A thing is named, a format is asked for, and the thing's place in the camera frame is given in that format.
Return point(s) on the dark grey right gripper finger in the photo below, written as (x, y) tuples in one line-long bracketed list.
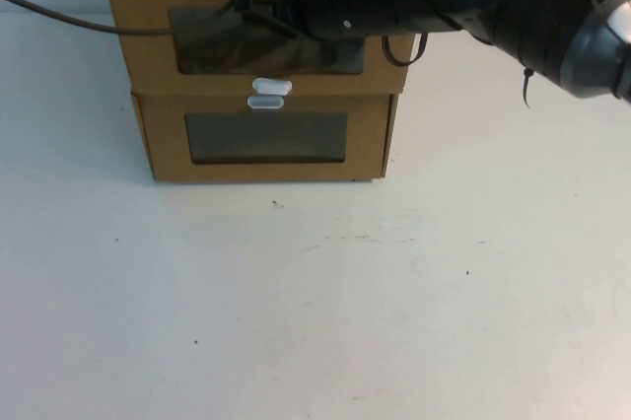
[(276, 25)]

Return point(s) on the brown cardboard shoe box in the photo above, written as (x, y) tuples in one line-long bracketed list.
[(143, 45), (162, 144)]

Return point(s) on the black zip tie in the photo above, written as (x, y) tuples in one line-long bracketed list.
[(526, 90)]

